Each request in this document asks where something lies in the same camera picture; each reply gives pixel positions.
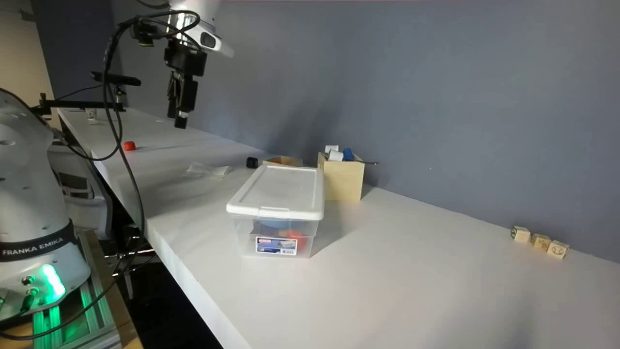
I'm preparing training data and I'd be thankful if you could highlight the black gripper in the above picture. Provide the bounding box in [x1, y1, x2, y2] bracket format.
[164, 40, 207, 131]

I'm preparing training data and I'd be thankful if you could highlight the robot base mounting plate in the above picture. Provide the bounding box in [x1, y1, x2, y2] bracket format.
[30, 231, 121, 349]

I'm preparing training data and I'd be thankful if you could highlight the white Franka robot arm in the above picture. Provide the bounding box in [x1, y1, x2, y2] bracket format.
[0, 0, 232, 321]

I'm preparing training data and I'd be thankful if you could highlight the small red cap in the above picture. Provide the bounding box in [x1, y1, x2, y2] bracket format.
[121, 142, 137, 154]

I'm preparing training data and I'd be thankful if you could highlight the black cap on table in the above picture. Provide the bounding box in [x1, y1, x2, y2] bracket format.
[245, 158, 259, 169]

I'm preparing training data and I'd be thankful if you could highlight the clear plastic lidded bin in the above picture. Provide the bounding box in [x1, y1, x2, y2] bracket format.
[226, 164, 323, 259]

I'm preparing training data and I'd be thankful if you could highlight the white coffee pod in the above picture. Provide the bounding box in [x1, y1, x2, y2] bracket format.
[323, 146, 340, 156]

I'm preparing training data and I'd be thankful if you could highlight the blue cylinder block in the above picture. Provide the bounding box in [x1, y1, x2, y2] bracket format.
[342, 148, 356, 162]

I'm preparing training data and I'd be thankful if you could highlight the wooden shape sorter box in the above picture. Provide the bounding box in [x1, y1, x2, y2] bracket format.
[317, 154, 363, 202]

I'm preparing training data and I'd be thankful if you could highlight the wooden cube block left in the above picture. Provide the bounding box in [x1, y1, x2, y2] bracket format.
[511, 228, 530, 245]

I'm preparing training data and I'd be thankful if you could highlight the wooden cube block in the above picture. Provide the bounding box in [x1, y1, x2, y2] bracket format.
[530, 235, 549, 253]
[511, 228, 530, 245]
[546, 241, 569, 261]

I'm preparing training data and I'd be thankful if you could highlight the wooden cube block middle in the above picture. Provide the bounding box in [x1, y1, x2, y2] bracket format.
[530, 235, 549, 253]

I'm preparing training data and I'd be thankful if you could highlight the wooden cube block right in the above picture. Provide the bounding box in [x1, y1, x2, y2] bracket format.
[546, 241, 569, 261]

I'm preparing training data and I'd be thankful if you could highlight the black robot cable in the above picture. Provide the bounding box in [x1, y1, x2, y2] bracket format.
[63, 9, 203, 261]

